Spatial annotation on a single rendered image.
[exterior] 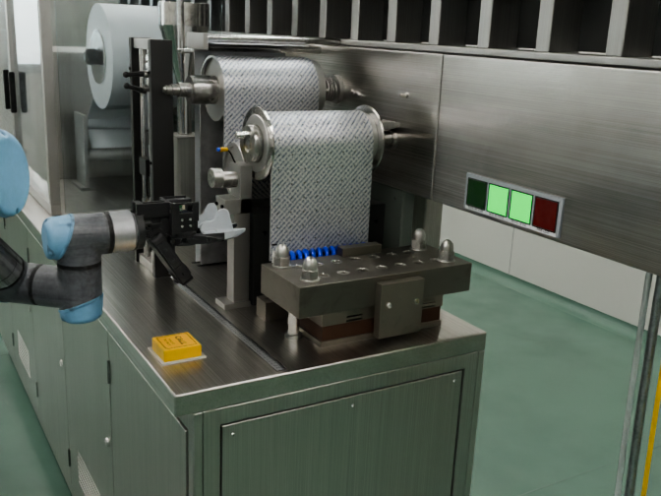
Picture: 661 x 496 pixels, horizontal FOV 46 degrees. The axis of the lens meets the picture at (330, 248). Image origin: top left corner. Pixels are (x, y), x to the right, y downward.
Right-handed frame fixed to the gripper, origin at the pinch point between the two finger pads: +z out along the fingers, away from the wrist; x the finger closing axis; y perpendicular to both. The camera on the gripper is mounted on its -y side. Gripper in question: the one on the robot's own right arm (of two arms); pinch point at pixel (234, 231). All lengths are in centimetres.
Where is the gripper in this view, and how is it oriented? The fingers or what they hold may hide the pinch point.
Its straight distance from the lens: 152.4
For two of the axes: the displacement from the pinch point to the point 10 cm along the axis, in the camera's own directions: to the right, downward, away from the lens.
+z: 8.6, -1.0, 5.0
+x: -5.1, -2.3, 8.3
